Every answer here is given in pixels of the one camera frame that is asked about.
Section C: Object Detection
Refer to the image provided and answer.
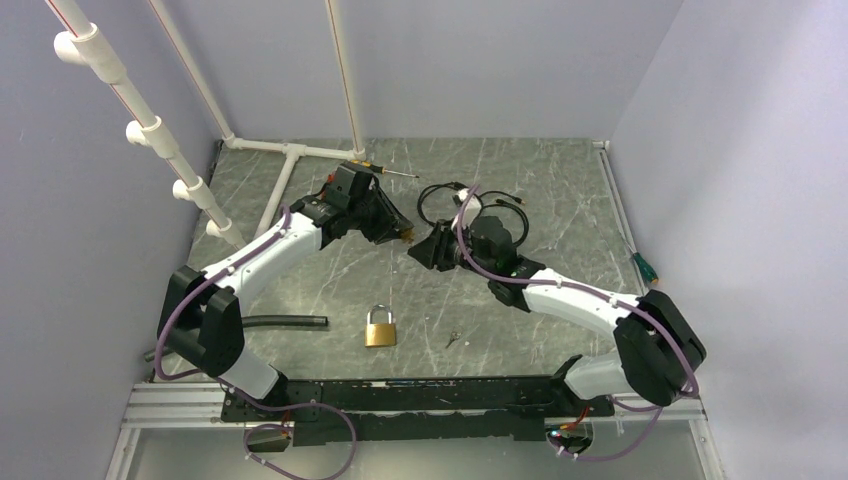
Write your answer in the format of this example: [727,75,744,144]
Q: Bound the green handled screwdriver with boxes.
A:
[620,233,659,285]

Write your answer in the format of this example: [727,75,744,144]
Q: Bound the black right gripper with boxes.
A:
[408,217,495,279]

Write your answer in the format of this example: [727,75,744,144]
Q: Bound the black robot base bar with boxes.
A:
[221,375,614,447]

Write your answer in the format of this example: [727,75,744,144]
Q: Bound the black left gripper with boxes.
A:
[348,184,413,245]

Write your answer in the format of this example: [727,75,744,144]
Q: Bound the black coiled cable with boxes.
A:
[416,182,531,252]

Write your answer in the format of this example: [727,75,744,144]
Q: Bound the white PVC pipe frame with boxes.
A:
[44,0,367,267]

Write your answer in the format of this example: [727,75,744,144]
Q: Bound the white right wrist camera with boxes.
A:
[452,188,483,229]

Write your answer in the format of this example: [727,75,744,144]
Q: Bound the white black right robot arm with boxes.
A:
[408,216,706,415]

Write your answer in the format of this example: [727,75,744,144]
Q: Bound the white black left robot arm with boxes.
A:
[154,175,413,420]

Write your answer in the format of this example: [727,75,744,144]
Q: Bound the black corrugated hose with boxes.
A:
[144,315,329,363]

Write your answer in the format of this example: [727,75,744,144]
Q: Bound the yellow black screwdriver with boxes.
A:
[351,160,419,178]

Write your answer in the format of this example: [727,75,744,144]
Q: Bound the large brass padlock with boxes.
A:
[364,304,397,348]

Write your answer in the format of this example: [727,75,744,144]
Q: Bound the small silver key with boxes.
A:
[445,328,463,349]

